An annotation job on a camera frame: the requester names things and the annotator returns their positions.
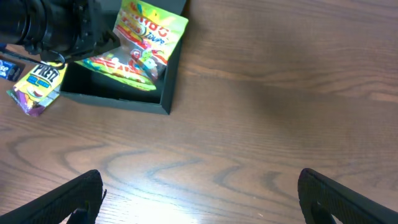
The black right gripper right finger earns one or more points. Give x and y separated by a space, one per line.
323 200

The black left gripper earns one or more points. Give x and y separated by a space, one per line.
78 29

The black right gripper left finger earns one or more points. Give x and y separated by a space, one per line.
79 200

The black gift box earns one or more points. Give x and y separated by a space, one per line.
86 86

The yellow green Pretz box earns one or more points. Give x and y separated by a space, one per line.
38 88

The green Haribo gummy bag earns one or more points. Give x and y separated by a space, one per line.
148 36

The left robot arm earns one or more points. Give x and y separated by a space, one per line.
23 22

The blue Eclipse mints tin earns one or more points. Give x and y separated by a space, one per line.
9 71

